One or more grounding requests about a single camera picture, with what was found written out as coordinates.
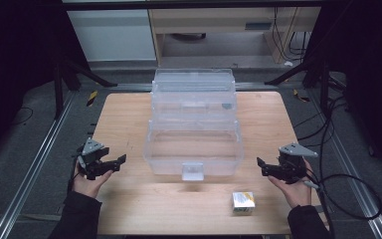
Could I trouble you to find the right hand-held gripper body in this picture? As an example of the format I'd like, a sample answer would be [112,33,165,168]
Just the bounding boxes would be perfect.
[278,142,318,184]

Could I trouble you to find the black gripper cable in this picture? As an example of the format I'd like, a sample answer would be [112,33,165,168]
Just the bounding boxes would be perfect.
[68,162,81,192]
[302,173,382,239]

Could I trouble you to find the clear plastic storage box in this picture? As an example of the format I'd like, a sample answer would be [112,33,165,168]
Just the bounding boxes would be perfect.
[142,68,245,182]

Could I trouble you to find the metal floor rail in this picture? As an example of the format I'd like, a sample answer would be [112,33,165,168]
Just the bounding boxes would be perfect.
[0,91,78,239]
[306,89,382,239]

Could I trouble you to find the small white yellow carton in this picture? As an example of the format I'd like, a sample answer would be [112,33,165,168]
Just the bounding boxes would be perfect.
[231,191,257,215]

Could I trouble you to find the thin black floor cable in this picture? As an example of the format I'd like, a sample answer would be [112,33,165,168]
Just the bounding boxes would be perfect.
[10,106,35,127]

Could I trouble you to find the person's right hand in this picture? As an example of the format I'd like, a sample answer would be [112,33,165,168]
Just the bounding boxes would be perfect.
[268,158,314,209]

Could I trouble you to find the black floor cable bundle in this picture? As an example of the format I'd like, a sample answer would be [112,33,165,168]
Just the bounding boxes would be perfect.
[292,94,350,174]

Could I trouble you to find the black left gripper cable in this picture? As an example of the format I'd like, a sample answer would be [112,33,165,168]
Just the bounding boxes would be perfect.
[68,162,81,192]

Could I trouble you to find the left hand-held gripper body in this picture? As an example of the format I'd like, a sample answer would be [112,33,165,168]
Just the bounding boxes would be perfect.
[76,137,110,181]

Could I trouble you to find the white cabinet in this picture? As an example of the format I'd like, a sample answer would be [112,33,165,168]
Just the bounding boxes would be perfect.
[67,9,157,63]

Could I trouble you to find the black metal stand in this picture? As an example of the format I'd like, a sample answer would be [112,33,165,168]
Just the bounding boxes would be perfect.
[53,59,119,121]
[264,59,333,118]

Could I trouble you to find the person's left hand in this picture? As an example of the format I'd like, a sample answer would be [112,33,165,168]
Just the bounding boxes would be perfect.
[72,162,113,199]

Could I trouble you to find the black cables under desk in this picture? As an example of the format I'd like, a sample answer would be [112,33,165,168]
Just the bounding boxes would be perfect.
[272,7,313,63]

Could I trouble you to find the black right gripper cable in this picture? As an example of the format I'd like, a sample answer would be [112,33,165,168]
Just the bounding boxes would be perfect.
[302,173,382,239]

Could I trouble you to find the yellow black floor tape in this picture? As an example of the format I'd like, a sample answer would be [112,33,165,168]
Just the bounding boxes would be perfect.
[86,90,99,108]
[291,89,311,104]

